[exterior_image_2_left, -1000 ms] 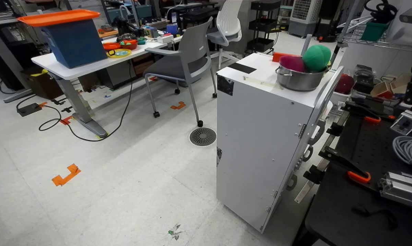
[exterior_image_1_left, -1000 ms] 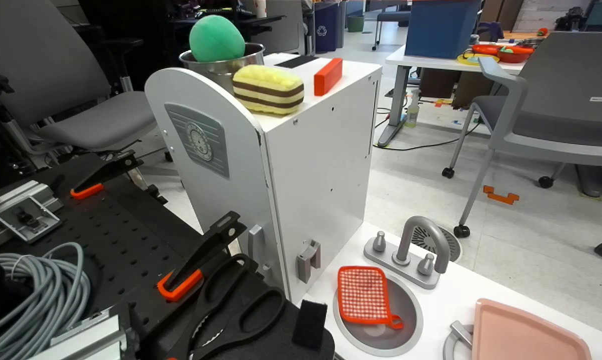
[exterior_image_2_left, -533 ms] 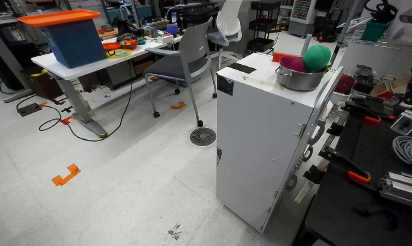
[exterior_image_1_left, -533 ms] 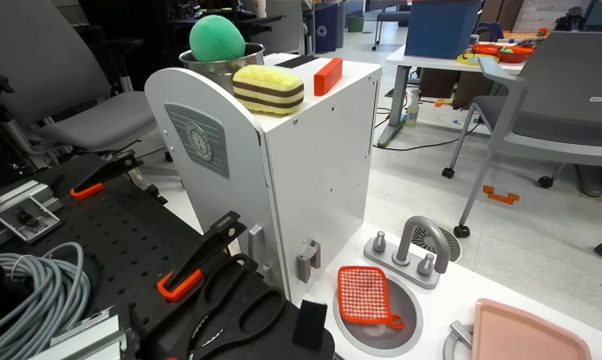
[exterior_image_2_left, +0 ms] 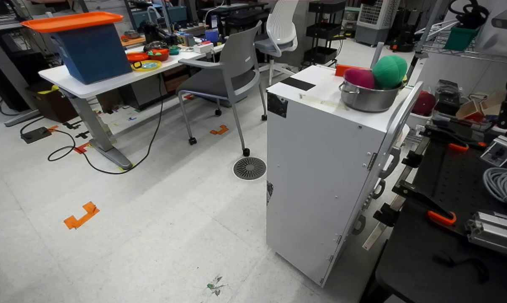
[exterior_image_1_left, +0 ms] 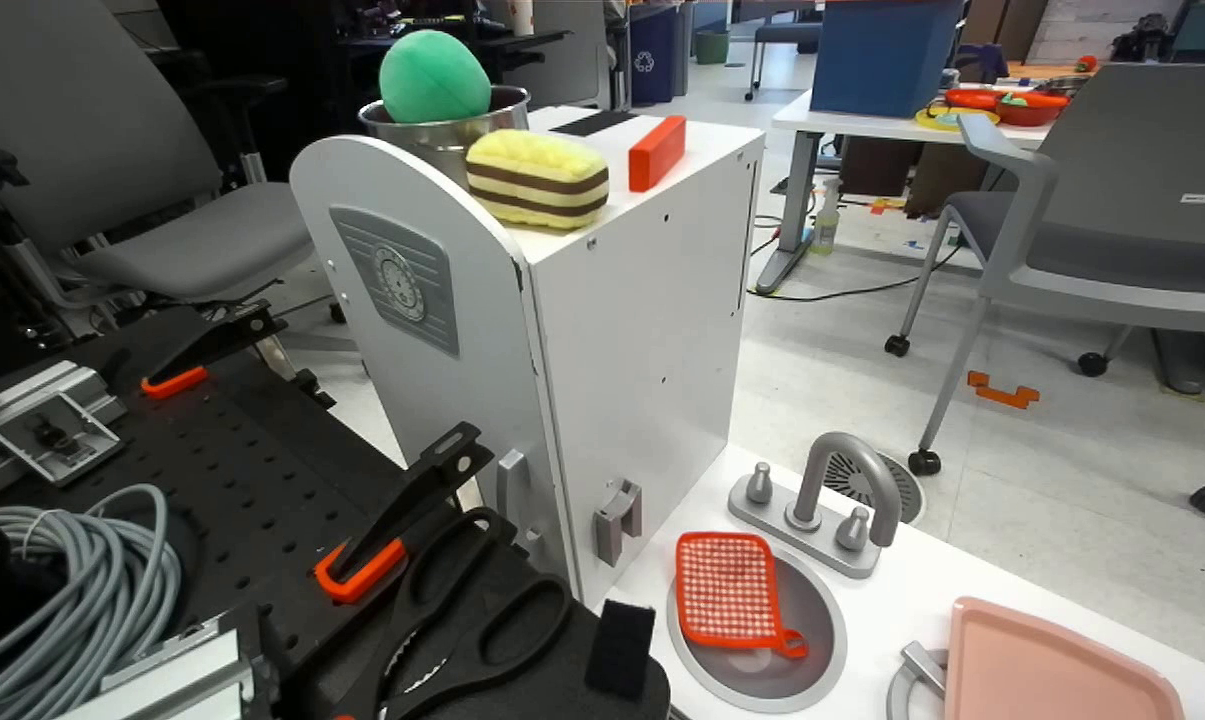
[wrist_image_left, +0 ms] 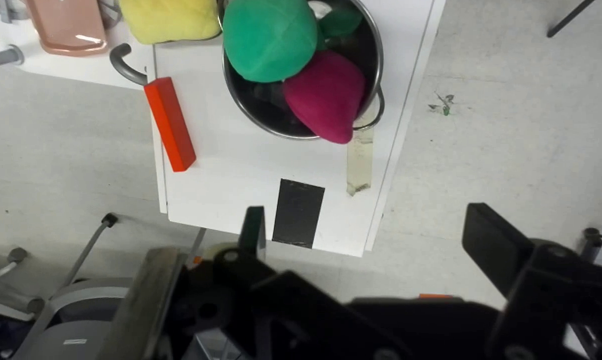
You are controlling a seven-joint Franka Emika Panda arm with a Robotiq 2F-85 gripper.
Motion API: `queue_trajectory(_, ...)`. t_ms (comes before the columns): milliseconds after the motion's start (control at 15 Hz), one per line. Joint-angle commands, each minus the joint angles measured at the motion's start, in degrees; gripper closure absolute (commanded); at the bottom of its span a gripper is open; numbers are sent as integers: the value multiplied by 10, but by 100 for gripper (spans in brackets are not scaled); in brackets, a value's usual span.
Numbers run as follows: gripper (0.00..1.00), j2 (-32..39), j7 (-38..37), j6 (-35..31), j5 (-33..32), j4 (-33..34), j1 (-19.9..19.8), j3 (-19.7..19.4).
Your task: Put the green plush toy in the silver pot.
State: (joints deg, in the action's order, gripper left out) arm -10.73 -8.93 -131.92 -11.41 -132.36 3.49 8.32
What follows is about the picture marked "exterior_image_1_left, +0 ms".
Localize black foam block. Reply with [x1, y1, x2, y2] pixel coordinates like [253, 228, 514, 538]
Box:
[584, 599, 657, 702]

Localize black flat strip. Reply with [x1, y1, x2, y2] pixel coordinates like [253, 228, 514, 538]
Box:
[549, 109, 640, 139]

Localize blue recycling bin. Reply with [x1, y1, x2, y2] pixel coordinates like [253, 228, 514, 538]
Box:
[629, 4, 682, 107]

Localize pink tray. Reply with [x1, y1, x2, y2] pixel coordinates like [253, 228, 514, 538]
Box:
[945, 597, 1187, 720]

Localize white toy kitchen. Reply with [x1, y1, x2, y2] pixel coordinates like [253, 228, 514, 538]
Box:
[290, 105, 1205, 720]

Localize black clamp with orange tip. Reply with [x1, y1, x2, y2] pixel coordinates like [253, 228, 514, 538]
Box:
[140, 300, 289, 401]
[313, 421, 496, 606]

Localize grey chair on casters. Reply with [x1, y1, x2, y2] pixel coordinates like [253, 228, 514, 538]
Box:
[883, 62, 1205, 520]

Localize aluminium rail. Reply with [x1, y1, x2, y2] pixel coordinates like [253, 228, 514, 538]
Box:
[57, 618, 265, 720]

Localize orange block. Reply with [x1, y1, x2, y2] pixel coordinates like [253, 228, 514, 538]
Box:
[628, 115, 688, 193]

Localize white table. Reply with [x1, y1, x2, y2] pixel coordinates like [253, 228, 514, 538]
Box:
[751, 88, 1055, 297]

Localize orange bowl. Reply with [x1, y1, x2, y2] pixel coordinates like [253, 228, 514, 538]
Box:
[944, 87, 1072, 129]

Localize orange floor piece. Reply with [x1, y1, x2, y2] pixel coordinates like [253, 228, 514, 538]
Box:
[966, 370, 1042, 411]

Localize green plush toy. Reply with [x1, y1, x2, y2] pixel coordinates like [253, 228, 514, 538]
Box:
[379, 29, 493, 125]

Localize dark chair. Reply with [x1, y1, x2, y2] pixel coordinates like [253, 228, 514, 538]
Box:
[744, 18, 824, 103]

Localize silver pot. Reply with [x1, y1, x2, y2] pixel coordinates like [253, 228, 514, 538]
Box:
[359, 86, 531, 188]

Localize blue storage box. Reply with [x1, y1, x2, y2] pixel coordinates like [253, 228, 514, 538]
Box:
[810, 0, 967, 120]

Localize yellow brown striped plush toy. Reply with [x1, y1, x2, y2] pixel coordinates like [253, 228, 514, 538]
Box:
[465, 129, 611, 232]

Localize aluminium bracket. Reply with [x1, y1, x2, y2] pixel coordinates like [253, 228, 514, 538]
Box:
[0, 360, 129, 513]

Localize spray bottle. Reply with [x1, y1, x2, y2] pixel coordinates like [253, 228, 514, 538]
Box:
[810, 177, 844, 257]

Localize grey office chair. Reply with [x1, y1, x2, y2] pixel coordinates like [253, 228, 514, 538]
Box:
[0, 0, 350, 326]

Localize coil of grey cable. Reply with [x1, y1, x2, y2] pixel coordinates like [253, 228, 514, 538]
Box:
[0, 484, 184, 720]

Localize black cable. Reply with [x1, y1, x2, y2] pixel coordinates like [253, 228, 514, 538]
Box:
[746, 214, 964, 304]

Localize grey toy sink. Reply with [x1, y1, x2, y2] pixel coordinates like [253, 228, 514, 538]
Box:
[667, 545, 848, 714]

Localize yellow plate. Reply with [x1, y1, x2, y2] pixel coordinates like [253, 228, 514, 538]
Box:
[913, 104, 976, 133]

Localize black scissors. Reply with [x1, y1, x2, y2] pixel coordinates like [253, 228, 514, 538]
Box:
[360, 507, 574, 720]

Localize orange checked pot holder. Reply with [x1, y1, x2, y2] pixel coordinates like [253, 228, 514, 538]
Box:
[675, 532, 810, 660]

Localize round grey grille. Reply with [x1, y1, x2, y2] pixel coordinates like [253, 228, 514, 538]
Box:
[823, 450, 925, 525]

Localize grey toy kitchen handle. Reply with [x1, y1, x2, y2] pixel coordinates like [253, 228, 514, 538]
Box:
[496, 449, 532, 533]
[593, 478, 644, 568]

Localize grey toy tap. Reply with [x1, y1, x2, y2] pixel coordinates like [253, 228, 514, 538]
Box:
[728, 432, 904, 580]

